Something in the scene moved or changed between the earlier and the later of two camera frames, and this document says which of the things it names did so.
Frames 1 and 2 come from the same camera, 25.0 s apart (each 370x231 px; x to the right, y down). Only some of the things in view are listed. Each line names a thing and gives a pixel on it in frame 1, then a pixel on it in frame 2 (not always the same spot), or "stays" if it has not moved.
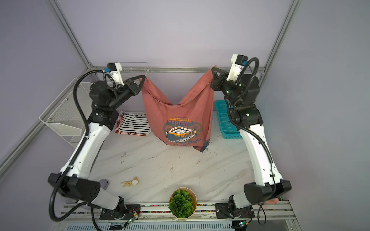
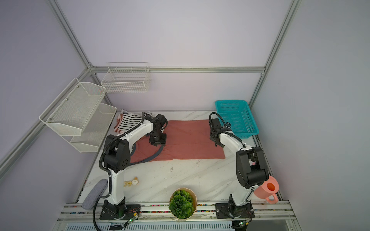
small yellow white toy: (135, 182) stays
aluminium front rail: (161, 211) stays
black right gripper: (219, 81) -> (210, 136)
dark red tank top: (187, 123) -> (186, 140)
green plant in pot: (182, 202) stays
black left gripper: (130, 85) -> (162, 141)
